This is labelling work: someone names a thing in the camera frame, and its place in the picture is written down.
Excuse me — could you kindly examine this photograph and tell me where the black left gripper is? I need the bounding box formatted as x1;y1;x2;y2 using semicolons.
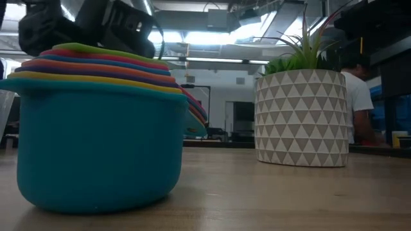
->
17;0;158;59

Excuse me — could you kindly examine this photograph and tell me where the red measuring cup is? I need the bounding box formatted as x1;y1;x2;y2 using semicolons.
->
40;48;203;107

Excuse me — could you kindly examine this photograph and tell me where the green measuring cup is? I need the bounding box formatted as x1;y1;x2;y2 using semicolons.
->
53;42;168;67

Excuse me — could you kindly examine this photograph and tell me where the blue measuring cup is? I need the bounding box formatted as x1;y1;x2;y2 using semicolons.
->
37;54;208;119

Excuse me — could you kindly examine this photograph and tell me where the orange measuring cup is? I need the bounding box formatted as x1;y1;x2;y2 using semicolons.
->
21;58;207;124

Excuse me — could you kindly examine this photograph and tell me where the purple measuring cup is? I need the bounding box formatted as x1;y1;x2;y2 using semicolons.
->
14;65;180;89

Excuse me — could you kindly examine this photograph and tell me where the yellow measuring cup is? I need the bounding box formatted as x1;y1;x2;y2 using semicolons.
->
6;71;206;128

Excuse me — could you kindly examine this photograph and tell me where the teal measuring cup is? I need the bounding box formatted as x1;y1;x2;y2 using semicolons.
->
0;78;208;214

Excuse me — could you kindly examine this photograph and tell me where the black cabinet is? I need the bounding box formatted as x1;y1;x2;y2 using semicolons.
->
233;101;256;144

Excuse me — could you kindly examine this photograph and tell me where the succulent in triangle-patterned pot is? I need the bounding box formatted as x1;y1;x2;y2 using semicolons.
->
255;4;351;167

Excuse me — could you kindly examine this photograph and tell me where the person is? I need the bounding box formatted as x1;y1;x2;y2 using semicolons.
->
339;54;388;148

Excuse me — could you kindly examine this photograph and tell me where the black station frame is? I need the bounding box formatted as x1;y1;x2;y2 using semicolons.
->
182;83;212;129

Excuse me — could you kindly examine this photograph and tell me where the black aluminium table frame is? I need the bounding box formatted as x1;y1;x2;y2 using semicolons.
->
182;139;411;158

